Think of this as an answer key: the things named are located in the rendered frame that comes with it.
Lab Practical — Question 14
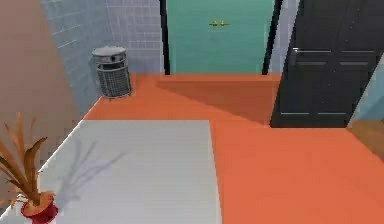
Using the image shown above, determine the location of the grey metal perforated garbage can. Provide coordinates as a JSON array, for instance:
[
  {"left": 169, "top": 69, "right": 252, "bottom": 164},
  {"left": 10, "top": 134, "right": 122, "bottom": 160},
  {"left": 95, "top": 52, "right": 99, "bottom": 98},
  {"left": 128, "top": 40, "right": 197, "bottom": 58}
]
[{"left": 91, "top": 45, "right": 133, "bottom": 100}]

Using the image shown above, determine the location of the black panelled room door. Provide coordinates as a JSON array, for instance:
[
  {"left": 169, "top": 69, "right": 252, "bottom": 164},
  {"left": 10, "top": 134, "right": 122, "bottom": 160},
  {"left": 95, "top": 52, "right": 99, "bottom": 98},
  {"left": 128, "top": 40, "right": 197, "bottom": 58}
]
[{"left": 269, "top": 0, "right": 384, "bottom": 129}]

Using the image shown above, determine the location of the brown plant in red pot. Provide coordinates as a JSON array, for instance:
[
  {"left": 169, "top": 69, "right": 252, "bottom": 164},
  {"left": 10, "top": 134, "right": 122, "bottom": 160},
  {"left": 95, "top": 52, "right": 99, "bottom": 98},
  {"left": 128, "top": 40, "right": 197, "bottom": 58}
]
[{"left": 0, "top": 111, "right": 59, "bottom": 224}]

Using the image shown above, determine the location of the silver door handle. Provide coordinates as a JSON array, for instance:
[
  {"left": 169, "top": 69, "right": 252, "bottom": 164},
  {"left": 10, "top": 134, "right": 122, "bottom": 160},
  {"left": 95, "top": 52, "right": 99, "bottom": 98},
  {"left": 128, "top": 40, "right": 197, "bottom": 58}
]
[{"left": 289, "top": 47, "right": 300, "bottom": 67}]

